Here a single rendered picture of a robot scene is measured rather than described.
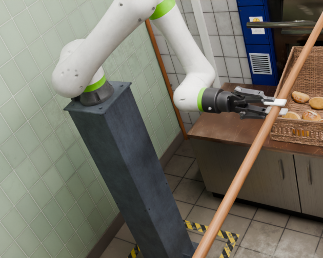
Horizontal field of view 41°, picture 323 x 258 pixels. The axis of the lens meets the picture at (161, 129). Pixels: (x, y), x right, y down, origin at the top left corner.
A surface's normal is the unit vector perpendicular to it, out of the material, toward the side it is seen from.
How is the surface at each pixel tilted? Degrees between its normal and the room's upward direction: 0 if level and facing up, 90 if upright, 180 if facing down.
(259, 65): 90
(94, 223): 90
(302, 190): 90
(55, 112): 90
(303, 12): 70
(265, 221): 0
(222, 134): 0
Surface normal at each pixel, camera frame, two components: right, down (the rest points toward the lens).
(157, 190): 0.83, 0.11
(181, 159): -0.29, -0.76
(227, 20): -0.50, 0.63
